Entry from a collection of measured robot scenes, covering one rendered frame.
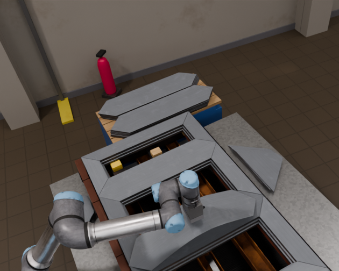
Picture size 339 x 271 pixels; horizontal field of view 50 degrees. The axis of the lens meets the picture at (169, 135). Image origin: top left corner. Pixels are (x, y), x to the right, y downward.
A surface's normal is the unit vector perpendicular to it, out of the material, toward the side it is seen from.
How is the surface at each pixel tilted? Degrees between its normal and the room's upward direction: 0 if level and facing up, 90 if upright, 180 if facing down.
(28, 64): 90
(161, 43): 90
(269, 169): 0
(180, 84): 0
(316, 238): 0
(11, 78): 90
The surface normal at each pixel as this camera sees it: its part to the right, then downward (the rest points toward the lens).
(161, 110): -0.11, -0.70
